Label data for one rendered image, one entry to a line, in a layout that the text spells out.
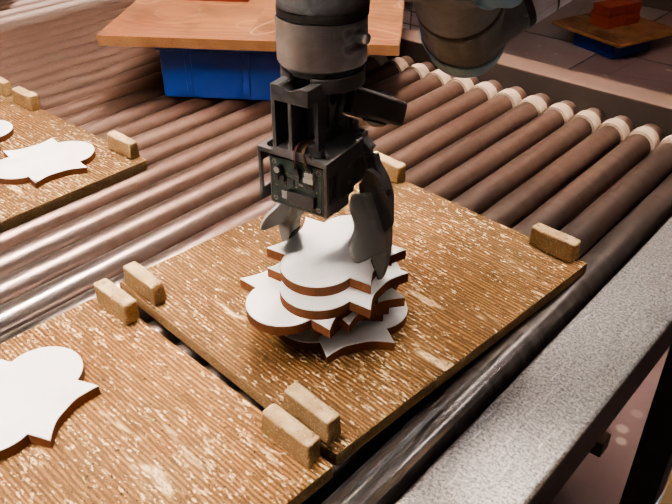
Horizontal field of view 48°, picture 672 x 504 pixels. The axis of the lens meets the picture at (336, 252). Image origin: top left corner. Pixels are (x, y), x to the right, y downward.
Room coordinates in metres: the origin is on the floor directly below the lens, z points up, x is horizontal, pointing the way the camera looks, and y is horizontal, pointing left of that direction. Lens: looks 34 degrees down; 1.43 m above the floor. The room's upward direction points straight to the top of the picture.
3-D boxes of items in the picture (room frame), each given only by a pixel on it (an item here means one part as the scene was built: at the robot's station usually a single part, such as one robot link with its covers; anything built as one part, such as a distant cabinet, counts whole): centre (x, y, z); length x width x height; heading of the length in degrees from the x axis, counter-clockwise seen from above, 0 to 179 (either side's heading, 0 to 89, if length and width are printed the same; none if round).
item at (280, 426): (0.45, 0.04, 0.95); 0.06 x 0.02 x 0.03; 46
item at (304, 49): (0.61, 0.01, 1.23); 0.08 x 0.08 x 0.05
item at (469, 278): (0.71, -0.02, 0.93); 0.41 x 0.35 x 0.02; 134
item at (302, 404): (0.47, 0.02, 0.95); 0.06 x 0.02 x 0.03; 44
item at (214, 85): (1.39, 0.14, 0.97); 0.31 x 0.31 x 0.10; 84
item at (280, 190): (0.60, 0.01, 1.15); 0.09 x 0.08 x 0.12; 148
